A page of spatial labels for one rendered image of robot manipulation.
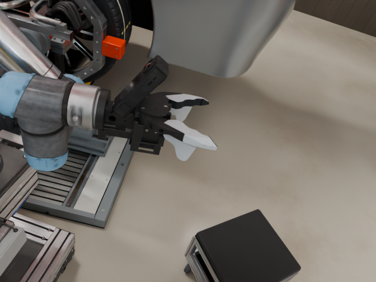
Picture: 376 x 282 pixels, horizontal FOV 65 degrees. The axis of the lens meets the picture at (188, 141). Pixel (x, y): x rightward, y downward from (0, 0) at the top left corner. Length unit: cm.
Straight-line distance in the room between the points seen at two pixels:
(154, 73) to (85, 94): 12
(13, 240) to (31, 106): 51
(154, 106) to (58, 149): 20
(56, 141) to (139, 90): 19
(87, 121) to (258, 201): 175
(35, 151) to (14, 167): 39
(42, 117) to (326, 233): 201
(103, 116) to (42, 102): 9
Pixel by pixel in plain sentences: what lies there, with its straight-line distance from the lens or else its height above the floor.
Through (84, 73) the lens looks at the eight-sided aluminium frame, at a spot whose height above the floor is 69.
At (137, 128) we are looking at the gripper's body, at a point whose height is 122.
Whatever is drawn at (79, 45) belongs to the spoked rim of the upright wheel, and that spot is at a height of 77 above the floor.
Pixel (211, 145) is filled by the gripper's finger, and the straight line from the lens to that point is 46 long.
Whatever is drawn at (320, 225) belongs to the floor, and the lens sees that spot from 228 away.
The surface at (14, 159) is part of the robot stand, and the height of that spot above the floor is 82.
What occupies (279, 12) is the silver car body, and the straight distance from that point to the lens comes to 159.
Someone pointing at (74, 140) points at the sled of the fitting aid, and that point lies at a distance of 195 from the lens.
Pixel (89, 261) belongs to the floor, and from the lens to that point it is 169.
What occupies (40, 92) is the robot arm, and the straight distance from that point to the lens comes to 51.
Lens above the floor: 155
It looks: 42 degrees down
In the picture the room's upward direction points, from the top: 18 degrees clockwise
